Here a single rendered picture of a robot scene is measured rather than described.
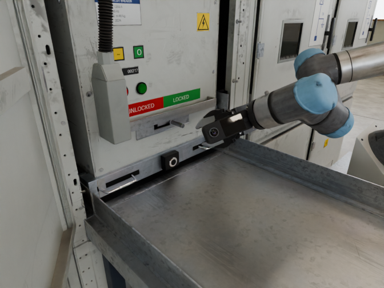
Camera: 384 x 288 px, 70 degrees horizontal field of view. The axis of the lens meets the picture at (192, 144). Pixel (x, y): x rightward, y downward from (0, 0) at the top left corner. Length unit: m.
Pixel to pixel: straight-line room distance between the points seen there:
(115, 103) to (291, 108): 0.36
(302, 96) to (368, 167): 0.67
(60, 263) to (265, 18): 0.95
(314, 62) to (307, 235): 0.41
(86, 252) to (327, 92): 0.70
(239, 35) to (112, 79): 0.53
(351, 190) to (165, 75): 0.63
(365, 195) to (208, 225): 0.45
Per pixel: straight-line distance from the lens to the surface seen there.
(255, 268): 0.64
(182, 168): 0.95
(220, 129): 0.63
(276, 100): 0.59
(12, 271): 0.49
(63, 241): 0.74
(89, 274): 0.90
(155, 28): 0.81
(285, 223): 0.76
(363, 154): 1.17
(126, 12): 0.75
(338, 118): 0.64
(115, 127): 0.64
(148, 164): 0.86
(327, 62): 0.73
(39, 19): 0.62
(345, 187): 0.91
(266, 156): 0.99
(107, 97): 0.62
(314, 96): 0.55
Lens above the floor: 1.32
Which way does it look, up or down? 24 degrees down
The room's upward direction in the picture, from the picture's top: straight up
